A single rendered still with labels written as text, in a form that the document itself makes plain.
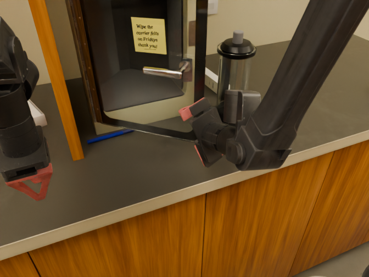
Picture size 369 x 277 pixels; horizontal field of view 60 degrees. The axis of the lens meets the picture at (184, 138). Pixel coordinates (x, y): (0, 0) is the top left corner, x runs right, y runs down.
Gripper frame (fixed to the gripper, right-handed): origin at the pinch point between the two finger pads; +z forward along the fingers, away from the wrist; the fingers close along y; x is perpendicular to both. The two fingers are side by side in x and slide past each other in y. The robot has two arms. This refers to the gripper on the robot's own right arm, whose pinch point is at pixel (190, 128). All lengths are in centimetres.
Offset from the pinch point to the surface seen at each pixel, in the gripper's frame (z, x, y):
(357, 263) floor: 21, -63, -125
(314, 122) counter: 2.6, -39.9, -23.0
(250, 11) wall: 53, -72, 6
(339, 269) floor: 24, -53, -122
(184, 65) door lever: -0.5, -4.6, 13.7
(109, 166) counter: 15.8, 18.6, -3.5
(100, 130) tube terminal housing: 29.0, 14.1, 2.4
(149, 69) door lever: 1.6, 2.3, 16.1
